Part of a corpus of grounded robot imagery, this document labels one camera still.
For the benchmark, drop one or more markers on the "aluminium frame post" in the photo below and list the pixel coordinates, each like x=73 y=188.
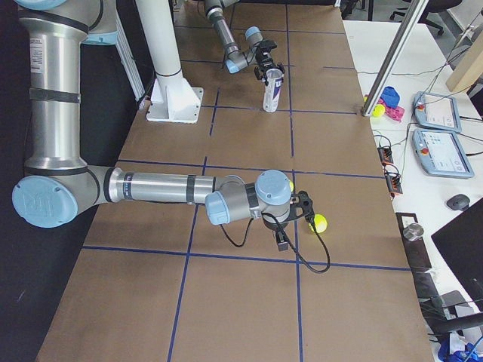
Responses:
x=412 y=16

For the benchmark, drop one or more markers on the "small metal cup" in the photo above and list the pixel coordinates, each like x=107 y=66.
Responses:
x=412 y=232

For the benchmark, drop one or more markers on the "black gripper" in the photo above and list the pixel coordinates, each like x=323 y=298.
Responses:
x=263 y=59
x=272 y=225

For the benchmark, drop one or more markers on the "black office chair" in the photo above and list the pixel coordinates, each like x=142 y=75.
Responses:
x=432 y=7

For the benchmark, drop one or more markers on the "black computer mouse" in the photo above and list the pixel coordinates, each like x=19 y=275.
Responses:
x=458 y=202

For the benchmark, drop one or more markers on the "pink toy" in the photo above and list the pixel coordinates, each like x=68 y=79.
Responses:
x=396 y=114

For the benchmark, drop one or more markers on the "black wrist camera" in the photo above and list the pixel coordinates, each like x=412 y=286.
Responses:
x=301 y=206
x=266 y=46

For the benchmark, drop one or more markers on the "lower teach pendant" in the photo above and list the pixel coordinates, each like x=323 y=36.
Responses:
x=441 y=154

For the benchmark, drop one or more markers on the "white pedestal column base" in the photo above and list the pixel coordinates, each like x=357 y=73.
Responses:
x=172 y=99

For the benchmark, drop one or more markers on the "yellow Wilson tennis ball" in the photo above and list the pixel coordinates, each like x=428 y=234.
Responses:
x=319 y=224

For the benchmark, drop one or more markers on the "upper teach pendant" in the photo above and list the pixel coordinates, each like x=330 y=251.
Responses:
x=437 y=112

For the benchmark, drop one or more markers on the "teach pendant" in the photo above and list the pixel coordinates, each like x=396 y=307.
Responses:
x=437 y=112
x=441 y=154

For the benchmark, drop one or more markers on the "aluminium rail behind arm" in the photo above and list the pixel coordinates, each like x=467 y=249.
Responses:
x=128 y=62

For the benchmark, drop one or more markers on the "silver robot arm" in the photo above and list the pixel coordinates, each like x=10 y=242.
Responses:
x=235 y=58
x=106 y=116

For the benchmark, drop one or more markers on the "orange black power strip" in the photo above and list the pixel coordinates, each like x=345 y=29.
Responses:
x=391 y=172

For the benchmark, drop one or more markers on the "black computer monitor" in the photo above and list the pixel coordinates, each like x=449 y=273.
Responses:
x=460 y=244

